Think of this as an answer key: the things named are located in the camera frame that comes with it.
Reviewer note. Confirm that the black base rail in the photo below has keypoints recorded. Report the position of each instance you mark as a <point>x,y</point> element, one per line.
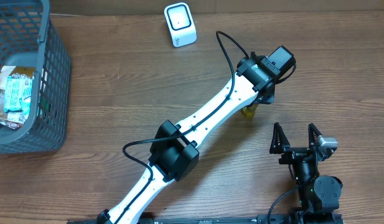
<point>260,219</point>

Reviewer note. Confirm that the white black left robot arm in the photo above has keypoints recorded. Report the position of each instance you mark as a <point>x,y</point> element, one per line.
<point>174,151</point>

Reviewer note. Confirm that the brown cookie pouch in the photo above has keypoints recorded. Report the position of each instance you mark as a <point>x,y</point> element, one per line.
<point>14,72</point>

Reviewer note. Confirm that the teal snack packet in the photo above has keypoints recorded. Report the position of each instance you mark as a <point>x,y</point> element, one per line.
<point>17,96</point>

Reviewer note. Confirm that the grey plastic mesh basket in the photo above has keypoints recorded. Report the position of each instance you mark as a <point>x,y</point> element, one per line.
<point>28,38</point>

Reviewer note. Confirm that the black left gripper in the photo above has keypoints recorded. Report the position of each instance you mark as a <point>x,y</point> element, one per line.
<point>269,100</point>

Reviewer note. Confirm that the white barcode scanner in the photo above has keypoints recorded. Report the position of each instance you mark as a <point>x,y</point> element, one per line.
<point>180,24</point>

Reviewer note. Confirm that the yellow bottle silver cap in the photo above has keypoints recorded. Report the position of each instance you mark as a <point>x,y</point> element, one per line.
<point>249,111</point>

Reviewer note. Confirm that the small printed snack bag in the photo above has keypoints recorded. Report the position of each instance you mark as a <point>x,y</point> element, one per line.
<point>11,119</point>

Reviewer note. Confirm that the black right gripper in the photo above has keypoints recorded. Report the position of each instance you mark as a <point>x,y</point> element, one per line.
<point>299,151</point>

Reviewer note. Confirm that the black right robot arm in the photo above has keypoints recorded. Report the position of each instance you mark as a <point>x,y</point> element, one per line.
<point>318,194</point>

